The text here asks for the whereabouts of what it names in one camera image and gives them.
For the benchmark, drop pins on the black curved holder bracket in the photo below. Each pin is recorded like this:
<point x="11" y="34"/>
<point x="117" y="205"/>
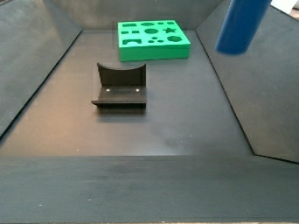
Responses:
<point x="122" y="86"/>

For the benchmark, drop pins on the green shape sorter board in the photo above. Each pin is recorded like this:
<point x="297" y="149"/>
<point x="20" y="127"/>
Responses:
<point x="151" y="40"/>

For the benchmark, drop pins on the blue oval cylinder peg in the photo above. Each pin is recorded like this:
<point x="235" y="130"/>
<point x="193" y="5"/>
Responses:
<point x="241" y="25"/>

